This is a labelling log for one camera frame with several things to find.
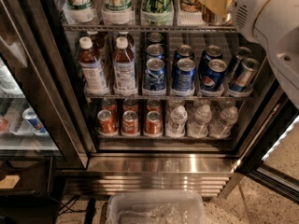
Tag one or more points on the blue patterned can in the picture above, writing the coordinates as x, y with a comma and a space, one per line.
155, 75
155, 51

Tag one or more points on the red can behind glass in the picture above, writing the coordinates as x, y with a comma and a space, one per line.
3, 124

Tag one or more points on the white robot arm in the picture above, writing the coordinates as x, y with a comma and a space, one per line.
273, 24

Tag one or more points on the front pepsi logo can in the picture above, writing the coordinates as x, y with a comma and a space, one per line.
213, 75

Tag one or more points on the silver blue can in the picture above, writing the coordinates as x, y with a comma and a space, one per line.
239, 55
244, 74

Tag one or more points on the white green can far left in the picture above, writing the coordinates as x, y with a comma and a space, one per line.
81, 11

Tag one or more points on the wire shelf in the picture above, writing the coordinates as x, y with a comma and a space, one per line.
145, 28
167, 97
185, 138

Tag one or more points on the bottom wire shelf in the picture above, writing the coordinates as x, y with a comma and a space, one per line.
185, 138

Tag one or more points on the tan paper label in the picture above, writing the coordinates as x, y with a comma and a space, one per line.
9, 182

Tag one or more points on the blue white can behind glass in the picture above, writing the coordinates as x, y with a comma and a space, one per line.
30, 116

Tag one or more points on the front right orange can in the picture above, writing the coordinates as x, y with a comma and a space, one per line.
153, 123

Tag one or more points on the front right tea bottle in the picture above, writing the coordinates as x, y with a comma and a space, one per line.
124, 65

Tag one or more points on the rear middle orange can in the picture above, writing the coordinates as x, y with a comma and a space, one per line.
130, 104

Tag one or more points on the blue pepsi can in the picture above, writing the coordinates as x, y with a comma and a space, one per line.
183, 75
183, 51

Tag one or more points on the white orange green can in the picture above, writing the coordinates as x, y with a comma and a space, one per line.
118, 12

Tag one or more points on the steel fridge base grille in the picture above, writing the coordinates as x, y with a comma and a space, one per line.
115, 173

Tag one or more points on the rear blue pepsi can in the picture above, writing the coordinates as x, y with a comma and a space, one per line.
183, 51

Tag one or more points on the front blue patterned can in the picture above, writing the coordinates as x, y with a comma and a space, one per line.
155, 75

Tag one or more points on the front middle water bottle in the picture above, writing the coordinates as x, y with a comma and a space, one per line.
197, 127

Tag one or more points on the water bottle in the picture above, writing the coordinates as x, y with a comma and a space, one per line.
197, 127
221, 126
175, 127

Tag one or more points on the rear dark can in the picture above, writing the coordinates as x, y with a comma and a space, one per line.
154, 39

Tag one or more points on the glass fridge door left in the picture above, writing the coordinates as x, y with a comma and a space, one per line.
35, 51

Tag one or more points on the front left tea bottle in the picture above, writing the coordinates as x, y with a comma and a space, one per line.
90, 63

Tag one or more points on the front blue pepsi can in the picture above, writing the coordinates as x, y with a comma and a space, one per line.
183, 75

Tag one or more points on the front middle orange can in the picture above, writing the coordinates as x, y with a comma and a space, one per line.
129, 124

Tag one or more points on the rear silver blue can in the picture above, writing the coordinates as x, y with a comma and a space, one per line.
239, 55

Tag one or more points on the green tall can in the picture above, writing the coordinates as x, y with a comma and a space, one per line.
157, 12

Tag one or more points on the rear right tea bottle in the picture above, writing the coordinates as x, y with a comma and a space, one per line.
131, 41

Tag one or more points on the top wire shelf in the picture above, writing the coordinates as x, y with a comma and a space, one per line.
145, 28

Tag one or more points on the front left orange can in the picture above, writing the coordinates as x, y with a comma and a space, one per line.
106, 122

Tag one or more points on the middle wire shelf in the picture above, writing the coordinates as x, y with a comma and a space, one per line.
167, 97

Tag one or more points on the tea bottle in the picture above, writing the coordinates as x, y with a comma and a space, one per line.
124, 65
90, 63
98, 41
131, 41

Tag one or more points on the front right water bottle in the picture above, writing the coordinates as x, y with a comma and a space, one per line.
221, 126

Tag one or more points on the front silver blue can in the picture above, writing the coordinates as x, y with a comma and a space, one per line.
244, 74

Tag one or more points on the clear plastic bin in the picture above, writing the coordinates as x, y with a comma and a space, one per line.
156, 207

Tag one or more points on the rear left tea bottle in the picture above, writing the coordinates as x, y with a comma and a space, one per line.
98, 41

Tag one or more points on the rear left orange can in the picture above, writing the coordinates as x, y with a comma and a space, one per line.
110, 104

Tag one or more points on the front left water bottle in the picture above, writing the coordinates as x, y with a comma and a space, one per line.
175, 127

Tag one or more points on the open fridge door right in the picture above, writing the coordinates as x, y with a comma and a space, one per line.
274, 161

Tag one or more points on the gold orange tall can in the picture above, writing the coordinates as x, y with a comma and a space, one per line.
213, 19

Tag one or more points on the rear right orange can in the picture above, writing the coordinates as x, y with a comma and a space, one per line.
154, 105

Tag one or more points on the middle blue patterned can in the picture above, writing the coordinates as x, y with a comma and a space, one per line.
155, 51

